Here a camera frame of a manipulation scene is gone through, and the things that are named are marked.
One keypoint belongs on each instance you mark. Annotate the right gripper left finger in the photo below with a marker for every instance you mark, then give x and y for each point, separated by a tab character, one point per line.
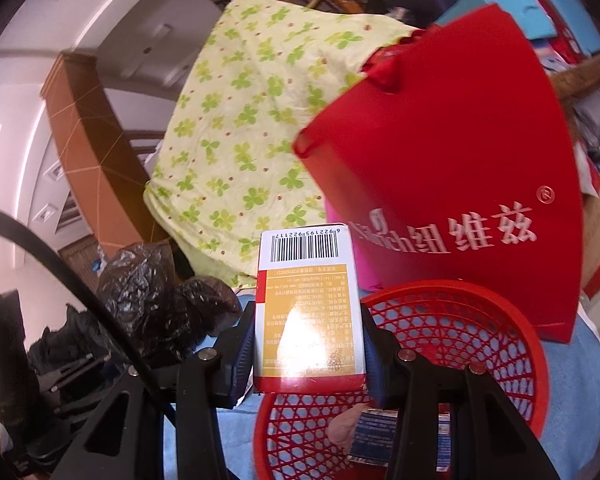
123	439

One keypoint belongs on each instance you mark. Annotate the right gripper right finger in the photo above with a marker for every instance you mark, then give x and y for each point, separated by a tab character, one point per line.
452	424

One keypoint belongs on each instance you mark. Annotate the blue white small box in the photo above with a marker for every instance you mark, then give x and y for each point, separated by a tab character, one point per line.
374	435

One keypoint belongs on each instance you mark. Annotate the red white medicine box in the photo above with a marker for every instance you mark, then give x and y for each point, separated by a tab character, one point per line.
308	329

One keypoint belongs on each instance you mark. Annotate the red plastic mesh basket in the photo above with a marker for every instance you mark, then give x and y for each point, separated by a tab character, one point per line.
452	324

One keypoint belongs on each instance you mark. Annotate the black plastic bag pile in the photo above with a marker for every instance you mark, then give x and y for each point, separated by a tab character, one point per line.
165	318

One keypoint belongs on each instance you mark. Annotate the pink pillow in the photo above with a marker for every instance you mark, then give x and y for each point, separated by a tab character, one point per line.
367	279

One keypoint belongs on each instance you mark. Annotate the red Nilrich paper bag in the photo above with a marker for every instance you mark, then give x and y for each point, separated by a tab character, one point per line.
452	159

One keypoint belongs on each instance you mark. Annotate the green clover quilt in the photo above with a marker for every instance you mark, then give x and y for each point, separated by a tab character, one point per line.
226	172

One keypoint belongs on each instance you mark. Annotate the light blue cardboard box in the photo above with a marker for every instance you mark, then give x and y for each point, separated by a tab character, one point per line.
529	15

